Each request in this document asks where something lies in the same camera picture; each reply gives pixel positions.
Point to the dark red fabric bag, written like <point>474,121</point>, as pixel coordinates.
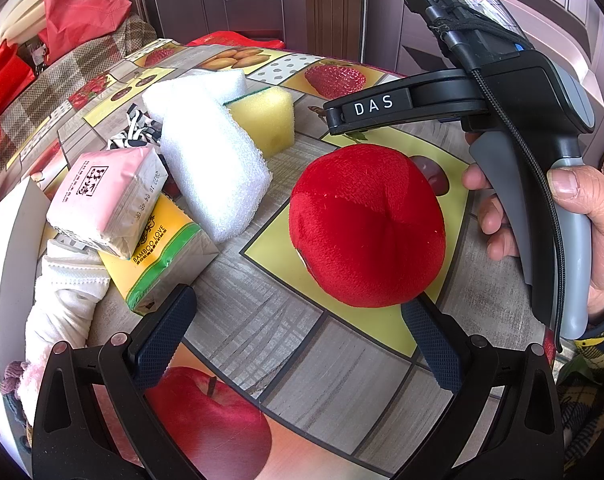
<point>70,23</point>

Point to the red plush ball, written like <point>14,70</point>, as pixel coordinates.
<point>367,225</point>

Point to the person's right forearm sleeve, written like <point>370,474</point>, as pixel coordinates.
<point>581,394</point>

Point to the white cardboard tray box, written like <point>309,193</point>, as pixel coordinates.
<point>22,221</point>

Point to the purple blue knitted scrunchie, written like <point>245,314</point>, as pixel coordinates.
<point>12,377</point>

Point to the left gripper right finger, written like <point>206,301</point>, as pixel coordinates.
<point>524,440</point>

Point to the black white patterned cloth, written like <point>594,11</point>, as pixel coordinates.
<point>141,130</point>

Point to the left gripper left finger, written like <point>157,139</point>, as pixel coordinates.
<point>71,439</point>

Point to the yellow sponge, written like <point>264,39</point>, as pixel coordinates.
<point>267,116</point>

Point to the pink tissue pack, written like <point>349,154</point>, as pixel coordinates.
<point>107,197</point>

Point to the cream foam cushion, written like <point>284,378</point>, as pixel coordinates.
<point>21,20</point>

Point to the pink fluffy plush toy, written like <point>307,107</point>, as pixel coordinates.
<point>29,387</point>

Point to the white foam block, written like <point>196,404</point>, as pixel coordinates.
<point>214,162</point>

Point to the red plastic bag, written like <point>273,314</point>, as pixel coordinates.
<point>233,39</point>

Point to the plaid covered bench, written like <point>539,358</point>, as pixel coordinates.
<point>61,79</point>

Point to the fruit pattern tablecloth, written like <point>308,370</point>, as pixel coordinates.
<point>347,383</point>

